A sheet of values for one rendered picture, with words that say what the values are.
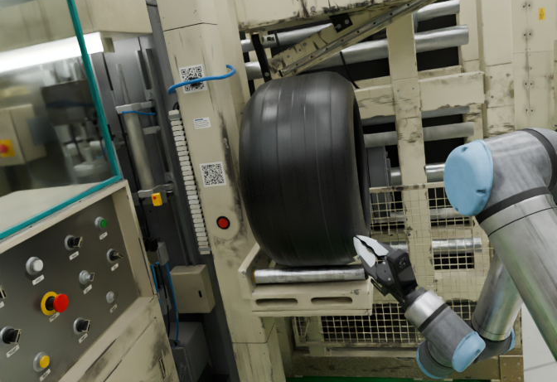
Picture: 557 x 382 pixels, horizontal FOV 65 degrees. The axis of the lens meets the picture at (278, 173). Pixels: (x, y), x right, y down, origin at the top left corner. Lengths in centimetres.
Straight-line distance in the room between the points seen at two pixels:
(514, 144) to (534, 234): 15
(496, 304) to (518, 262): 38
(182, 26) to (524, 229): 100
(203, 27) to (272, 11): 30
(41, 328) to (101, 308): 20
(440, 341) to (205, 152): 81
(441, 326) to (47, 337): 88
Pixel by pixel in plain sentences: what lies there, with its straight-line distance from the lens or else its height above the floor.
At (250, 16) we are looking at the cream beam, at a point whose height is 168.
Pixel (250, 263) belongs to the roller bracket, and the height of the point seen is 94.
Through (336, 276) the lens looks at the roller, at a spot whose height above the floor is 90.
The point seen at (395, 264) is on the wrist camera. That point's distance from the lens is 105.
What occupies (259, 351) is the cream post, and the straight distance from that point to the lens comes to 160.
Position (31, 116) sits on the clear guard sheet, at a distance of 112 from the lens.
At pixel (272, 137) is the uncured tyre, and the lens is 110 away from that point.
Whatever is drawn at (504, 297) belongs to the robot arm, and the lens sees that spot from 110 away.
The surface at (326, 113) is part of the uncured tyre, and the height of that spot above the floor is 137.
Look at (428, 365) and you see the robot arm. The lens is 120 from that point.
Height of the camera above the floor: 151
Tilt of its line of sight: 14 degrees down
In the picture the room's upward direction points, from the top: 10 degrees counter-clockwise
